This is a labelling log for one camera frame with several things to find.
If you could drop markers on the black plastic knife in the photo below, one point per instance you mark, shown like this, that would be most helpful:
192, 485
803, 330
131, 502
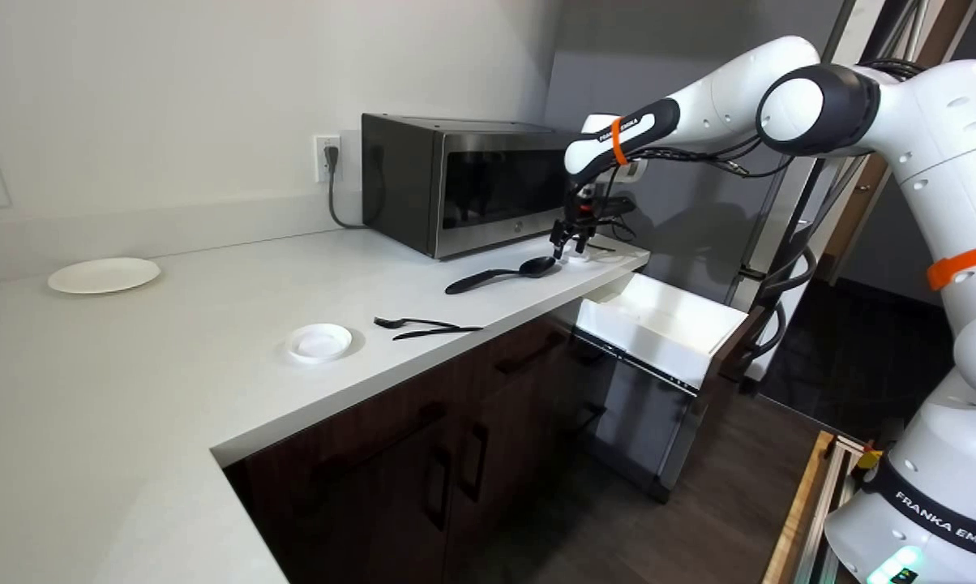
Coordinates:
436, 332

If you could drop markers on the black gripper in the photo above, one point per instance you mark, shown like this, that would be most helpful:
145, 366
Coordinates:
586, 213

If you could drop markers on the wooden robot cart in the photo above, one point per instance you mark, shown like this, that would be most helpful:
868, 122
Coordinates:
796, 529

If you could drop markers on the dark wood cabinet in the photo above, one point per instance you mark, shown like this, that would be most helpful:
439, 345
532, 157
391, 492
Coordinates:
399, 475

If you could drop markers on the stainless steel microwave oven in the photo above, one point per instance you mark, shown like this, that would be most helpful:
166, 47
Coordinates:
473, 183

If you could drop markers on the black plastic ladle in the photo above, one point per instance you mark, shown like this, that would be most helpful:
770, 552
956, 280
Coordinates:
486, 280

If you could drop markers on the black plastic fork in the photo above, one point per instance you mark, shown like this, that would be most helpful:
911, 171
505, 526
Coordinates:
405, 322

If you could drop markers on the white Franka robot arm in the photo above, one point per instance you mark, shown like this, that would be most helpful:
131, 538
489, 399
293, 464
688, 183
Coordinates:
940, 140

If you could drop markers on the white drawer insert tray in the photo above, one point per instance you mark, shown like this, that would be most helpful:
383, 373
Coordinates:
659, 325

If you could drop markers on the white round plate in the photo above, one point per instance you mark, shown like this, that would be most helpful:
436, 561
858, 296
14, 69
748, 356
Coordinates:
105, 278

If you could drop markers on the stainless steel refrigerator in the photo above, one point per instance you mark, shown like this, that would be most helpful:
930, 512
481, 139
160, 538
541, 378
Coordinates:
714, 233

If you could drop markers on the white wall outlet with plug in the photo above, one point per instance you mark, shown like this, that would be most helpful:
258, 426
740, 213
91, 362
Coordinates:
327, 157

